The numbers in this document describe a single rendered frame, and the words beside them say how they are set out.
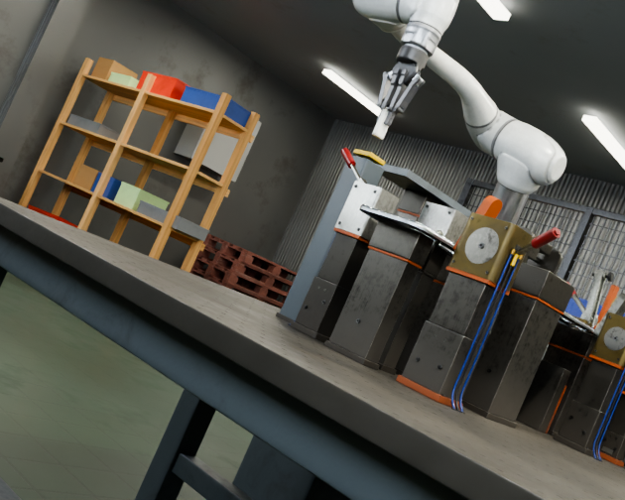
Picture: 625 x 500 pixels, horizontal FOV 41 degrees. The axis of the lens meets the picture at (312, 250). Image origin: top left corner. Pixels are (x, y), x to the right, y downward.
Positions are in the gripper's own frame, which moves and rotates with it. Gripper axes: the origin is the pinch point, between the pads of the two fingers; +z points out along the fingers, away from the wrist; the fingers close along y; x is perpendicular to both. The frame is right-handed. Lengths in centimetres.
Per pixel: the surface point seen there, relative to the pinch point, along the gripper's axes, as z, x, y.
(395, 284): 37, -16, 39
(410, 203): 13.3, 21.1, -0.1
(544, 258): 9, 67, 15
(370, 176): 13.5, -0.2, 3.7
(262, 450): 99, 49, -42
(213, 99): -74, 259, -486
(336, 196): 21.4, -3.4, -1.0
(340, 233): 30.6, -12.6, 15.1
